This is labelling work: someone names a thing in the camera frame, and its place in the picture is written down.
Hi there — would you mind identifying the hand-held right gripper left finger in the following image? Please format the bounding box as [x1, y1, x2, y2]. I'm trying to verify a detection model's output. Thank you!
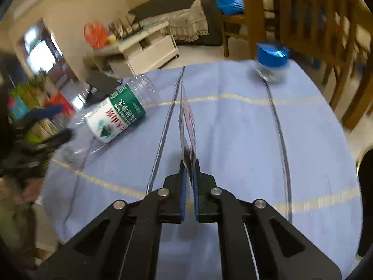
[35, 159, 187, 280]

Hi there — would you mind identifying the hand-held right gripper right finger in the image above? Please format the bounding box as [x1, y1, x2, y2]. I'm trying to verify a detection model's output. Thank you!
[192, 159, 343, 280]

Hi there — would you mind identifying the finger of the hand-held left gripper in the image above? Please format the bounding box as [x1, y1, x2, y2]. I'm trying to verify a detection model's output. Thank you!
[26, 128, 73, 153]
[28, 103, 65, 122]

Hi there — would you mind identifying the plastic bottle with green label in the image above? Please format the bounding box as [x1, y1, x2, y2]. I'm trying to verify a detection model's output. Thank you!
[62, 74, 162, 167]

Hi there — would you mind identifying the white green medicine box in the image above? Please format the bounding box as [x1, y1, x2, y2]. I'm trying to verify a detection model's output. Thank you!
[178, 81, 198, 188]

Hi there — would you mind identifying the red gift box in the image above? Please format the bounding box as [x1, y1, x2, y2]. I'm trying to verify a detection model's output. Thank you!
[49, 90, 77, 114]

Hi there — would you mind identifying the blue gift box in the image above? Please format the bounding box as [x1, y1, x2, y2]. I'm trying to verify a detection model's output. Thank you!
[8, 93, 33, 121]

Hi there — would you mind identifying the green potted plant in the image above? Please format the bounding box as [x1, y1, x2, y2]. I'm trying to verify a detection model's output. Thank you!
[28, 68, 51, 95]

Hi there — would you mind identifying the blue checked tablecloth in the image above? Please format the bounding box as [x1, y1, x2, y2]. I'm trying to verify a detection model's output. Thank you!
[42, 60, 363, 280]

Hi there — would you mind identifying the orange plastic bag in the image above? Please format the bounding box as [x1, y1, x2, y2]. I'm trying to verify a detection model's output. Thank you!
[84, 21, 110, 50]

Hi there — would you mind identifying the white coffee table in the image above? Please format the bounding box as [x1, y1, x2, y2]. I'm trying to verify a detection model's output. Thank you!
[83, 20, 180, 78]

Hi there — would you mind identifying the beige lace sofa cover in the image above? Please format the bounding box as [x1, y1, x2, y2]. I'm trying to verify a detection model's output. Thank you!
[146, 0, 211, 43]

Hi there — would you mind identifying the small jar with blue lid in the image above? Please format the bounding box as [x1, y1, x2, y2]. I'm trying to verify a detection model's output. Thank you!
[254, 42, 290, 83]

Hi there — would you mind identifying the dark grey sofa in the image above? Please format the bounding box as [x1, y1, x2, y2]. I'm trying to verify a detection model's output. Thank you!
[128, 0, 226, 47]

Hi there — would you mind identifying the wooden chair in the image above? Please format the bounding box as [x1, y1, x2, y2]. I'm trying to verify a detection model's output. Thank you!
[204, 0, 279, 59]
[277, 0, 373, 130]

